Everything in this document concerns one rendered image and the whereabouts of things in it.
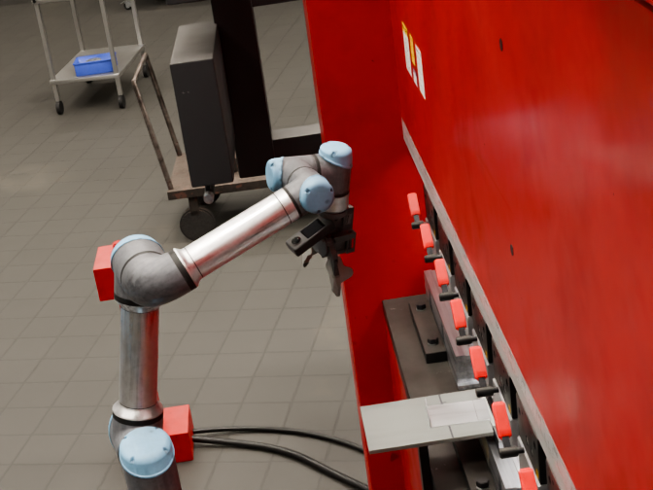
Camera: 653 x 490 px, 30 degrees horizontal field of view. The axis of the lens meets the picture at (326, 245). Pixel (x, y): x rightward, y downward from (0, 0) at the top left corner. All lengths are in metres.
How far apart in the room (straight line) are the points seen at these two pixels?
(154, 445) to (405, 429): 0.55
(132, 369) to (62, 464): 1.95
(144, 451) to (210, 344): 2.59
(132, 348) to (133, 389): 0.10
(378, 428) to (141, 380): 0.54
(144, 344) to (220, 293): 3.00
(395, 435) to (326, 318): 2.75
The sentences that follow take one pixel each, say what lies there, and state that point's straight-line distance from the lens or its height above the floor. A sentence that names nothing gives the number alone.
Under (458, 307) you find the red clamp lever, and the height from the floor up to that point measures 1.31.
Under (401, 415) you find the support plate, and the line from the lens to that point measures 2.67.
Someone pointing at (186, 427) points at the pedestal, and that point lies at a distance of 4.48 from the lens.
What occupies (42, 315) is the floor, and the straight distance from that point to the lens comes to 5.88.
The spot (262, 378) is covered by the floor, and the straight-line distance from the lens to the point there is 4.94.
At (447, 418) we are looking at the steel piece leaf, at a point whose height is 1.00.
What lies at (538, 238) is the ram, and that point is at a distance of 1.67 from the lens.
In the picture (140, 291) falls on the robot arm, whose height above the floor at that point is 1.36.
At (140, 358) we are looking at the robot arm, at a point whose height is 1.15.
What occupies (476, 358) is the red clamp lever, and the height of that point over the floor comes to 1.30.
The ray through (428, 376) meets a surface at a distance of 3.05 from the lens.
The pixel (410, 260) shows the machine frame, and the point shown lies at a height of 0.98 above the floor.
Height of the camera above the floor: 2.41
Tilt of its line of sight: 23 degrees down
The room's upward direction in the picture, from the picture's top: 8 degrees counter-clockwise
